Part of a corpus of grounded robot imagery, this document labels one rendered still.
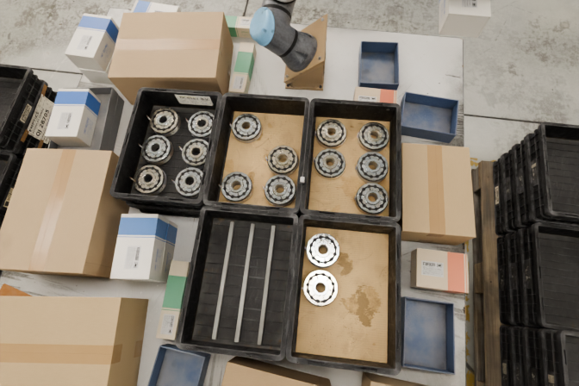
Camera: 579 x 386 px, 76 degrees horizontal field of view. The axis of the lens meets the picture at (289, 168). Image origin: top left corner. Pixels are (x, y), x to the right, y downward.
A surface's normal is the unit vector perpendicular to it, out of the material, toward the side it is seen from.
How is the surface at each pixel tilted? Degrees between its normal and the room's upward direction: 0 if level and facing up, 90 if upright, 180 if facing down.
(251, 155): 0
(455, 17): 90
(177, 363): 0
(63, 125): 0
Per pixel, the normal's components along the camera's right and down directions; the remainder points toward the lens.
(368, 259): -0.05, -0.35
